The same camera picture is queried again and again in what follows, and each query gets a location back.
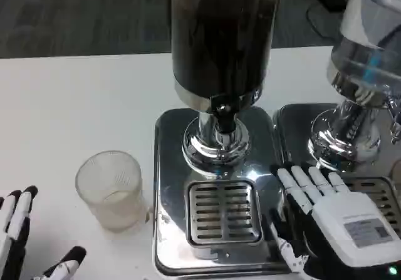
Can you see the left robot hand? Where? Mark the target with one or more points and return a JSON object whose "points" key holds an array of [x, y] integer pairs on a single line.
{"points": [[17, 217]]}

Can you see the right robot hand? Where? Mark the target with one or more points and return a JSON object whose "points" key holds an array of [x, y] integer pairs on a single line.
{"points": [[341, 217]]}

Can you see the clear ribbed glass cup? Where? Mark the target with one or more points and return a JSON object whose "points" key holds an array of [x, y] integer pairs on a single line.
{"points": [[109, 198]]}

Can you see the steel drip grid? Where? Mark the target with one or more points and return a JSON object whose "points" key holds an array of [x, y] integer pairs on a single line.
{"points": [[224, 214], [385, 198]]}

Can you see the steel drip tray base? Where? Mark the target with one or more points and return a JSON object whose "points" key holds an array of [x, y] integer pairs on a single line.
{"points": [[297, 126], [169, 167]]}

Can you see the chrome dispenser tap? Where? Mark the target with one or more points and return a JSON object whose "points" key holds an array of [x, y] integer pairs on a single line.
{"points": [[395, 126]]}

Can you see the black dispenser tap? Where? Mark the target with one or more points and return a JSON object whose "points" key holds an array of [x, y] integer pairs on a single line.
{"points": [[224, 114]]}

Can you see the clear drink dispenser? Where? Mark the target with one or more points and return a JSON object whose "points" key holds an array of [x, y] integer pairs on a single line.
{"points": [[360, 57]]}

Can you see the dark drink dispenser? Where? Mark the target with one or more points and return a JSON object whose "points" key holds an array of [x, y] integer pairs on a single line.
{"points": [[219, 42]]}

